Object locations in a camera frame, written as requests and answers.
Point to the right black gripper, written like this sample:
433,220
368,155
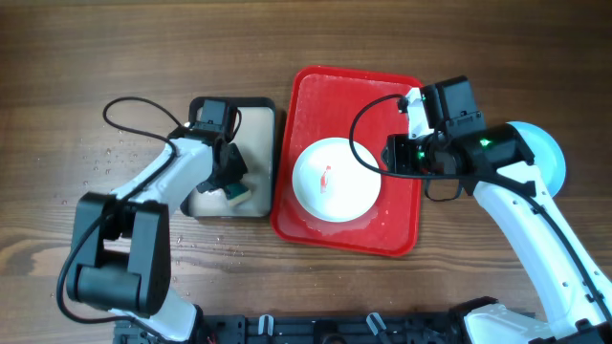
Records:
397,148

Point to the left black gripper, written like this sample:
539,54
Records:
235,172

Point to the white plate with red stain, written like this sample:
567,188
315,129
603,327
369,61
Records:
330,183

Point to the light blue plate front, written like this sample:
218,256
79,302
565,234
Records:
549,157

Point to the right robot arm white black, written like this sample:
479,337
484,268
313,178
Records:
497,167

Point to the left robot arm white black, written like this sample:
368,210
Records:
120,251

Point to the black tray with soapy water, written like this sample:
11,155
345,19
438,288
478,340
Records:
255,141

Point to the red plastic tray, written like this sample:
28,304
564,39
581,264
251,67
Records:
324,103

